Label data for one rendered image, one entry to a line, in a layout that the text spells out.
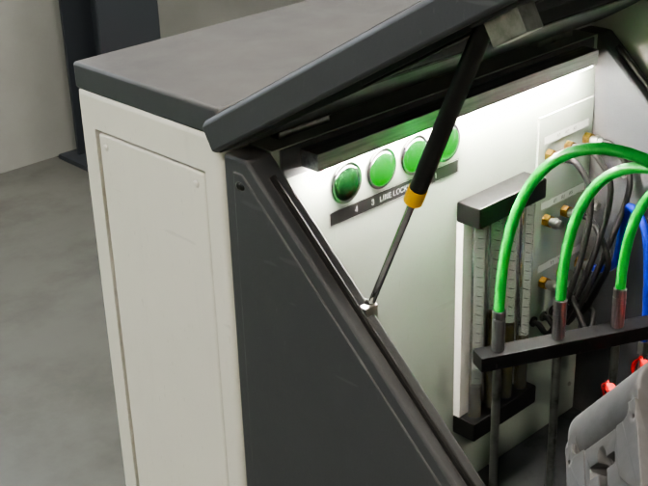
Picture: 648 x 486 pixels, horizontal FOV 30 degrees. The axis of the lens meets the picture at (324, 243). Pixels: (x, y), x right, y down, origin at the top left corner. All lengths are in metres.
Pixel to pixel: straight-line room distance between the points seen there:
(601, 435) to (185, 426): 0.90
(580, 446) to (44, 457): 2.75
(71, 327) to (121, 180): 2.59
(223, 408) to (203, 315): 0.12
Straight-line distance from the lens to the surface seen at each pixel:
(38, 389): 3.77
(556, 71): 1.65
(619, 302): 1.68
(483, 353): 1.62
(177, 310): 1.51
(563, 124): 1.75
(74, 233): 4.77
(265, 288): 1.34
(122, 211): 1.53
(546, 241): 1.79
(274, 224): 1.30
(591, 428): 0.79
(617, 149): 1.40
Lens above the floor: 1.92
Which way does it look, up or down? 25 degrees down
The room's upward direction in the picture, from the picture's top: 2 degrees counter-clockwise
